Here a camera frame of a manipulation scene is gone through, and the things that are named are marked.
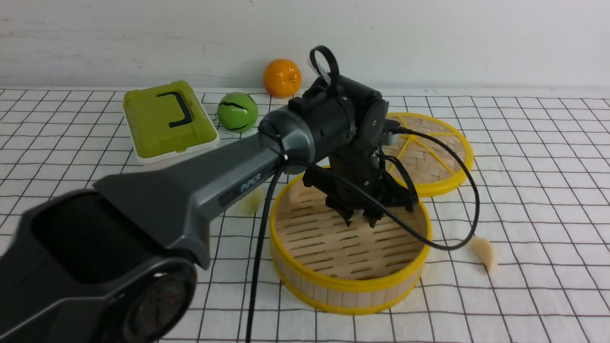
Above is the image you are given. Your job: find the woven bamboo steamer lid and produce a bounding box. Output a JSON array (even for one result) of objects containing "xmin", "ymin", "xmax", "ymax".
[{"xmin": 383, "ymin": 112, "xmax": 474, "ymax": 198}]

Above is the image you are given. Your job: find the green lid white box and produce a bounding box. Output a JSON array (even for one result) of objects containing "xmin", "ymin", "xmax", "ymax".
[{"xmin": 122, "ymin": 81, "xmax": 220, "ymax": 167}]

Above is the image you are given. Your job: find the white dumpling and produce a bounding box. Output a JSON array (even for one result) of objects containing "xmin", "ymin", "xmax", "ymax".
[{"xmin": 468, "ymin": 236, "xmax": 498, "ymax": 273}]

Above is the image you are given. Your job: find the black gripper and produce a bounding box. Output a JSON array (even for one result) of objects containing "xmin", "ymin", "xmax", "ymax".
[{"xmin": 302, "ymin": 75, "xmax": 419, "ymax": 228}]

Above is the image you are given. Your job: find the orange fruit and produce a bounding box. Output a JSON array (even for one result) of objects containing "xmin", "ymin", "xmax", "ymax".
[{"xmin": 264, "ymin": 59, "xmax": 302, "ymax": 99}]

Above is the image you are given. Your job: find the green ball black stripe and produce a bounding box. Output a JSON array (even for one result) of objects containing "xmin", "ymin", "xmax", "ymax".
[{"xmin": 216, "ymin": 92, "xmax": 259, "ymax": 132}]

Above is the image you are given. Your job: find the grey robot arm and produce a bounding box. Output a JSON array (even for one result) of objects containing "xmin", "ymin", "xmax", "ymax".
[{"xmin": 1, "ymin": 76, "xmax": 418, "ymax": 343}]

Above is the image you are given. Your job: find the bamboo steamer tray yellow rim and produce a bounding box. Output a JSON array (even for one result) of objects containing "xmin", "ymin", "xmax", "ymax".
[{"xmin": 270, "ymin": 177, "xmax": 430, "ymax": 315}]

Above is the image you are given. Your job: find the pale green dumpling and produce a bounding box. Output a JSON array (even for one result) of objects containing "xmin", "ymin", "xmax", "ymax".
[{"xmin": 238, "ymin": 185, "xmax": 266, "ymax": 216}]

